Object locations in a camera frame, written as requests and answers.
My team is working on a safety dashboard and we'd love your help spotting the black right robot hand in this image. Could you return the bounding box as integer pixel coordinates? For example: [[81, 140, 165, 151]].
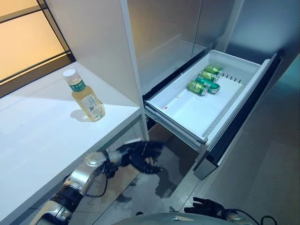
[[184, 196, 226, 217]]

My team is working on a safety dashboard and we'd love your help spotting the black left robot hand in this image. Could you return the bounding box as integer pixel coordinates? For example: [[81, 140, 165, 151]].
[[115, 140, 165, 175]]

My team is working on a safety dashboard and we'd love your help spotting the white fridge drawer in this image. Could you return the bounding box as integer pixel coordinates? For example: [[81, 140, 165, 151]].
[[142, 49, 283, 181]]

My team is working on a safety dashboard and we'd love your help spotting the stainless steel fridge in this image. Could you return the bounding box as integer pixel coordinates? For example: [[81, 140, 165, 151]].
[[126, 0, 300, 225]]

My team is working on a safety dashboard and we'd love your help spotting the grey robot torso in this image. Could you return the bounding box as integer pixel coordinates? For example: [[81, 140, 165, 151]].
[[117, 212, 235, 225]]

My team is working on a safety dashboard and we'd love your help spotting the yellow tea bottle white cap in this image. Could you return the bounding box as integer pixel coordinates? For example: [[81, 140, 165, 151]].
[[62, 68, 106, 122]]

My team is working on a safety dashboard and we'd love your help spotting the green drink can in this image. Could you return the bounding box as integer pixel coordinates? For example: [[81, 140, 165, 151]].
[[204, 65, 223, 75], [195, 76, 221, 95], [187, 81, 209, 97], [199, 71, 220, 83]]

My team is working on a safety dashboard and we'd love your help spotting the white cabinet side panel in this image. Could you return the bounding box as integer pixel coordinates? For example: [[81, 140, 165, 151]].
[[120, 0, 149, 141]]

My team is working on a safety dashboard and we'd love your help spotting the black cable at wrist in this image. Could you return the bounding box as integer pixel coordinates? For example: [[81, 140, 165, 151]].
[[84, 164, 122, 198]]

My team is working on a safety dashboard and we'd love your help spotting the window with dark frame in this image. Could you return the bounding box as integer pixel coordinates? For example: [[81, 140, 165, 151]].
[[0, 0, 75, 98]]

